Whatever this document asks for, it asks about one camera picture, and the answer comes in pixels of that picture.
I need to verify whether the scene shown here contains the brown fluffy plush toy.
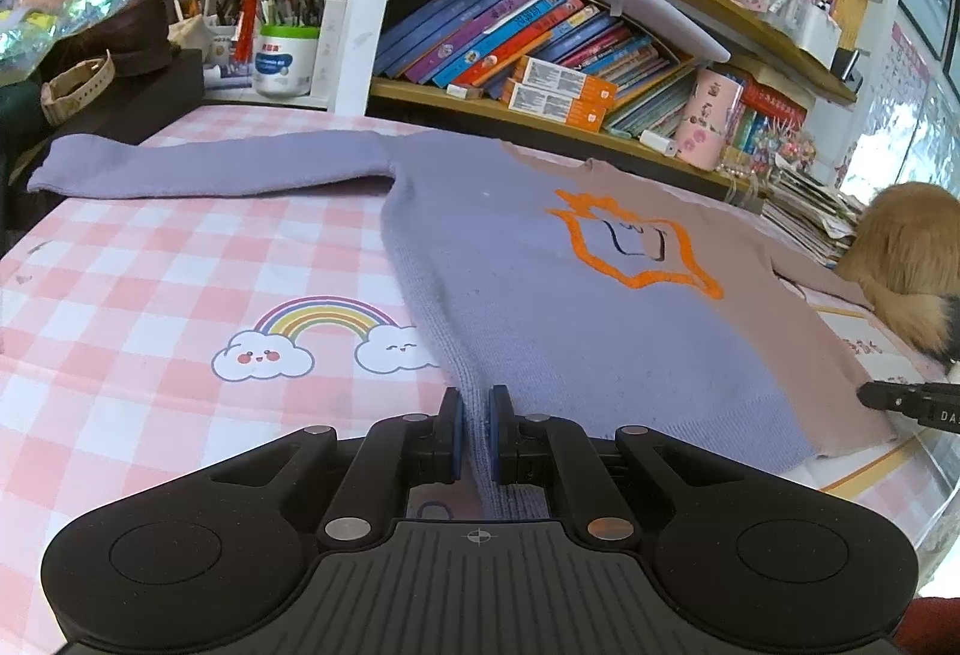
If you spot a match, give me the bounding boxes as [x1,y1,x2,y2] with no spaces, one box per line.
[835,181,960,363]

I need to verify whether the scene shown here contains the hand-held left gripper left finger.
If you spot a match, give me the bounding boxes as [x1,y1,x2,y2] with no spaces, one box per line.
[212,388,464,547]

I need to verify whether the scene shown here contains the purple and pink knit sweater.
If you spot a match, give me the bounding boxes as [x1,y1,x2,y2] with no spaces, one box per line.
[28,128,897,521]

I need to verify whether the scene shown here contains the white desk organizer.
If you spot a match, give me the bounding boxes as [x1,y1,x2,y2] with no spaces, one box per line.
[772,0,842,67]

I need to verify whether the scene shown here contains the row of colourful picture books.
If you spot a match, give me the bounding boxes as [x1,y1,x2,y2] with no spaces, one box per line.
[373,0,698,138]

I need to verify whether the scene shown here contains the wall calendar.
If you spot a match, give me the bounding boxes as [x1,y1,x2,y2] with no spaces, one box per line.
[874,20,931,101]

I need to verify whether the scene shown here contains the dark brown bag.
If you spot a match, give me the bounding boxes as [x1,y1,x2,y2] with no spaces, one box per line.
[75,0,177,80]

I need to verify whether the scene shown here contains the bunch of pens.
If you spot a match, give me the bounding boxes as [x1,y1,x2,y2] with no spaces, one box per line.
[172,0,331,63]

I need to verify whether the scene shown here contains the pink checked tablecloth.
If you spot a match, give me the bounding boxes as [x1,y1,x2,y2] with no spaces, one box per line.
[0,103,960,655]

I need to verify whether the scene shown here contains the white tablet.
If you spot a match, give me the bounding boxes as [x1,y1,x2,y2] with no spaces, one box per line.
[570,0,732,63]

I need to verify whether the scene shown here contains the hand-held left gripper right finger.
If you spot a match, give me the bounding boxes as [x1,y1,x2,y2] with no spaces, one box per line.
[487,386,740,546]

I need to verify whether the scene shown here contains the stack of magazines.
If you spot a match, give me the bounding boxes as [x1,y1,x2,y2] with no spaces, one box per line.
[761,163,863,266]

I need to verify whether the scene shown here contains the iridescent plastic bag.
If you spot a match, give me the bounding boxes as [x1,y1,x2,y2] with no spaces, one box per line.
[0,0,158,86]

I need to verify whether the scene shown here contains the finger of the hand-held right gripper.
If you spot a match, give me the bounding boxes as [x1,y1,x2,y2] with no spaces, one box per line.
[857,381,960,435]

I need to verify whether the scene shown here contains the white can with green rim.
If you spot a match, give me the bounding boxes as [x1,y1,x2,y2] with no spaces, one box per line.
[253,25,322,98]

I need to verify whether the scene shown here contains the pink patterned tin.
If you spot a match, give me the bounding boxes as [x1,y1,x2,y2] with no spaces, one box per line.
[675,68,743,170]

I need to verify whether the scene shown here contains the black box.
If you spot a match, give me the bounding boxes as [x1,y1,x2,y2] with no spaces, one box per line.
[0,49,207,146]

